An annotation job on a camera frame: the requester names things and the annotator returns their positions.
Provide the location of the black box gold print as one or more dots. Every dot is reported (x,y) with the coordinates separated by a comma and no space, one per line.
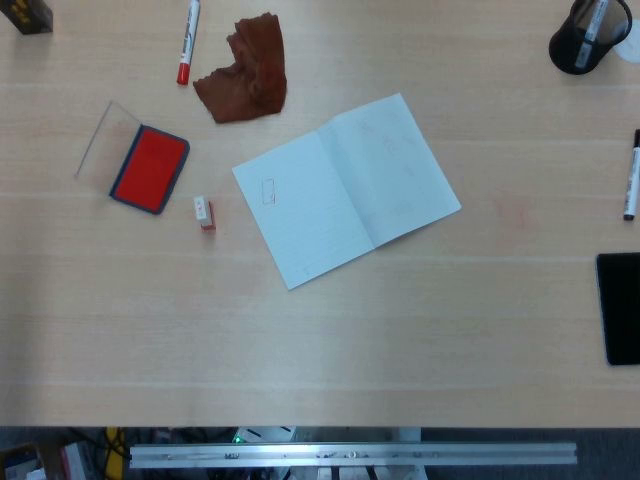
(27,15)

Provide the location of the red ink pad dark case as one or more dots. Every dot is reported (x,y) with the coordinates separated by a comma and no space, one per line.
(152,170)

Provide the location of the black cap whiteboard marker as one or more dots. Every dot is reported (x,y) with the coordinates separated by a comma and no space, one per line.
(632,185)

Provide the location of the black smartphone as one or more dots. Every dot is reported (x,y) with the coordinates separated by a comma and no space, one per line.
(622,310)

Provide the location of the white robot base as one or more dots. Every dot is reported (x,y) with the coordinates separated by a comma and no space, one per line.
(265,434)

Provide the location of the red white box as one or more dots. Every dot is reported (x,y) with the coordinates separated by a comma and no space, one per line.
(74,457)

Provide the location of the brown crumpled cloth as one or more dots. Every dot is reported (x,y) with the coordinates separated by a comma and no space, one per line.
(255,85)

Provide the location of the red rubber stamp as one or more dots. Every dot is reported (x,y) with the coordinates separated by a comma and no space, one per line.
(204,216)

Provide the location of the red cap whiteboard marker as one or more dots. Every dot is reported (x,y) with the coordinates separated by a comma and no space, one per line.
(188,42)

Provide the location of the aluminium profile rail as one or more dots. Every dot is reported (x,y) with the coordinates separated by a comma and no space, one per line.
(350,454)

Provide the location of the open lined notebook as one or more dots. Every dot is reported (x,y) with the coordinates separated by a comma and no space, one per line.
(320,200)

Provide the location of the black mesh pen holder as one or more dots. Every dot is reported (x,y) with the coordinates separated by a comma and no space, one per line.
(565,50)

